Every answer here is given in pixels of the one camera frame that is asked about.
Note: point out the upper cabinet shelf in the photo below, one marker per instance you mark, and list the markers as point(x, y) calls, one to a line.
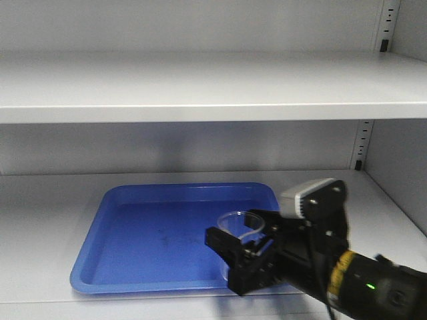
point(89, 87)

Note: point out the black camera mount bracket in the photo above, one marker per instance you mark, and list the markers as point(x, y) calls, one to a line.
point(325, 210)

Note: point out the blue plastic tray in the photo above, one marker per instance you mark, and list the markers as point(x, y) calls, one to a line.
point(148, 238)

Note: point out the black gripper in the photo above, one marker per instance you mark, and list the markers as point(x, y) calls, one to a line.
point(298, 253)

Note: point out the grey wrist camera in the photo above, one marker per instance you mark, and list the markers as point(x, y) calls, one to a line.
point(291, 200)

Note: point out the clear glass beaker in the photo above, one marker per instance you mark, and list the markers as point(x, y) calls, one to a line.
point(238, 230)

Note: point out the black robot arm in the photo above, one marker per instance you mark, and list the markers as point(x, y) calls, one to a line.
point(365, 288)

